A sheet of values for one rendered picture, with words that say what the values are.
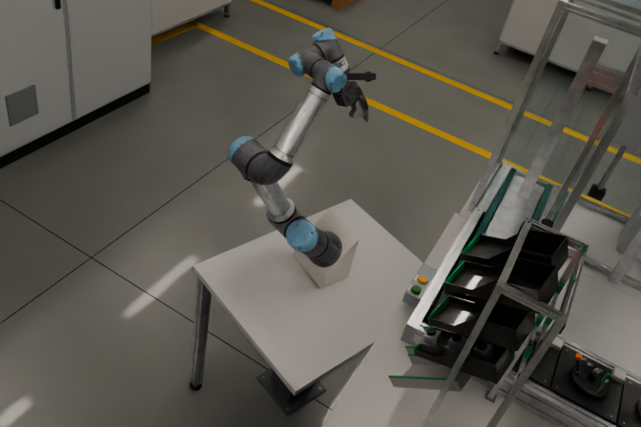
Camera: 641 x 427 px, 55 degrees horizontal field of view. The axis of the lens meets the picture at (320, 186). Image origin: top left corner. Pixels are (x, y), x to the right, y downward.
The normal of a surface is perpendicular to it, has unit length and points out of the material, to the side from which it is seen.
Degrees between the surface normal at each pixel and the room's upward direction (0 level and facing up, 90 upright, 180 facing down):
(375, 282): 0
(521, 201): 0
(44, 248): 0
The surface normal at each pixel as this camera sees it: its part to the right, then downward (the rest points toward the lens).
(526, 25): -0.50, 0.47
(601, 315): 0.18, -0.77
